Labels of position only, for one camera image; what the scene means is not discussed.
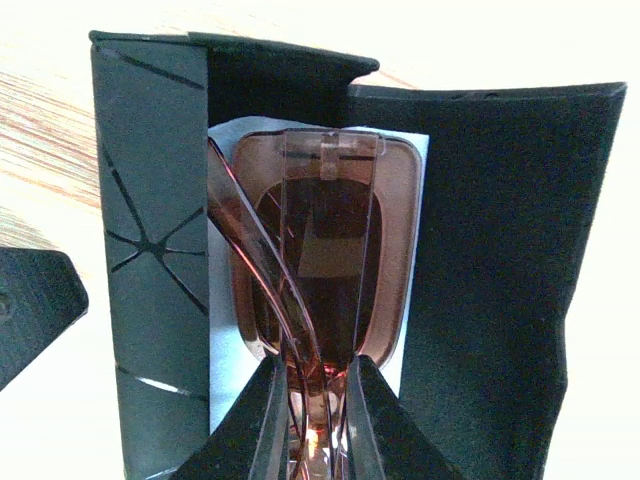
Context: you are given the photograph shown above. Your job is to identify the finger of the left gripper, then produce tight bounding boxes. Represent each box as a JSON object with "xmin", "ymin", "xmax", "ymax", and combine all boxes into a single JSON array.
[{"xmin": 1, "ymin": 247, "xmax": 89, "ymax": 387}]

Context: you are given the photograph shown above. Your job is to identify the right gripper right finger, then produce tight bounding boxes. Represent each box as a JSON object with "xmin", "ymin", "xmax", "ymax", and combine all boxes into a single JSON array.
[{"xmin": 346, "ymin": 355, "xmax": 462, "ymax": 480}]

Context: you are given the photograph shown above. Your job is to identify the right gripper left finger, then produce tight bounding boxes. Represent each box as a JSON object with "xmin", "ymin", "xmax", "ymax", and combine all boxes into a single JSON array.
[{"xmin": 172, "ymin": 356, "xmax": 289, "ymax": 480}]

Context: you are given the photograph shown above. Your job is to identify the light blue cleaning cloth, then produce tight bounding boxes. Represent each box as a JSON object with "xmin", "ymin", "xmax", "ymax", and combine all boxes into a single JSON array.
[{"xmin": 207, "ymin": 116, "xmax": 431, "ymax": 433}]

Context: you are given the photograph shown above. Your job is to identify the brown sunglasses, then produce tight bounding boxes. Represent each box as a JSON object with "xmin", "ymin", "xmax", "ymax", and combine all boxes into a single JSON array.
[{"xmin": 207, "ymin": 125, "xmax": 428, "ymax": 479}]

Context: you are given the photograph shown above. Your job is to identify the black glasses case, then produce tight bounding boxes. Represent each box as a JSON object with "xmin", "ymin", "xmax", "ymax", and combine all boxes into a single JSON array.
[{"xmin": 90, "ymin": 31, "xmax": 626, "ymax": 479}]

